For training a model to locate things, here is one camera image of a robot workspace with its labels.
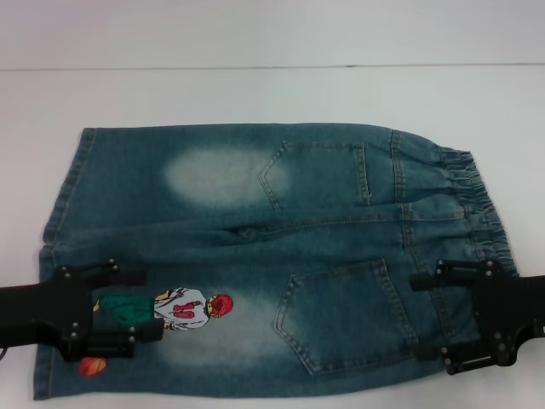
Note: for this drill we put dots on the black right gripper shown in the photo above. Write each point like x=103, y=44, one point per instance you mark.
x=506, y=311

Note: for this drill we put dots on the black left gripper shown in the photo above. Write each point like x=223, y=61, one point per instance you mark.
x=34, y=311

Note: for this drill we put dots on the blue denim shorts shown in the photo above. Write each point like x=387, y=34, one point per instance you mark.
x=264, y=238

